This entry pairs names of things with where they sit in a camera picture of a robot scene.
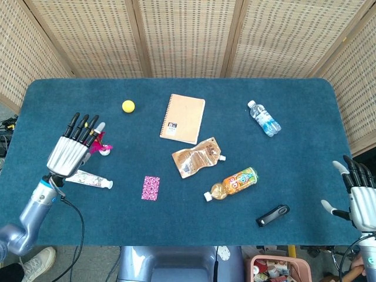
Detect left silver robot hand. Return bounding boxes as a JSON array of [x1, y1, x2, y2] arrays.
[[46, 112, 106, 177]]

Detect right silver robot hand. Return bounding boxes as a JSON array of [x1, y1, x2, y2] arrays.
[[320, 155, 376, 233]]

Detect colourful feather shuttlecock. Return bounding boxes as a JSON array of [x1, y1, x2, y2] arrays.
[[84, 122, 113, 156]]

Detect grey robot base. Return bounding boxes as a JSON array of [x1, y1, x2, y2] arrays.
[[116, 246, 245, 282]]

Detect white toothpaste tube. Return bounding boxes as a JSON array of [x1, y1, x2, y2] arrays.
[[65, 169, 114, 190]]

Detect pink patterned card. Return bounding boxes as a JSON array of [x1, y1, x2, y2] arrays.
[[141, 176, 161, 202]]

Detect black clip device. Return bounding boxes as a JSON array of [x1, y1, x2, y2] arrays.
[[256, 204, 291, 227]]

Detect pink plastic basket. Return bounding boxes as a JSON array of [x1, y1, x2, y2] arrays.
[[244, 254, 313, 282]]

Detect tan spiral notebook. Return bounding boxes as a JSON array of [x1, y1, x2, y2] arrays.
[[159, 93, 206, 145]]

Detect white sneaker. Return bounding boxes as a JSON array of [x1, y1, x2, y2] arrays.
[[18, 246, 57, 282]]

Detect brown spout pouch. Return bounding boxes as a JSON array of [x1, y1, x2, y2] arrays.
[[172, 136, 227, 179]]

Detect orange juice bottle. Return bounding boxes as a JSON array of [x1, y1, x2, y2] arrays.
[[203, 167, 259, 202]]

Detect clear water bottle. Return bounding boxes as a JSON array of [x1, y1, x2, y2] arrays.
[[247, 100, 282, 138]]

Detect blue table cloth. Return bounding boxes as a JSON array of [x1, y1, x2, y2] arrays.
[[3, 77, 357, 247]]

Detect woven bamboo folding screen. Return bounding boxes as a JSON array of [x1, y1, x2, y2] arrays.
[[0, 0, 376, 157]]

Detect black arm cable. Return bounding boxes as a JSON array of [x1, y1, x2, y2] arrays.
[[49, 176, 86, 282]]

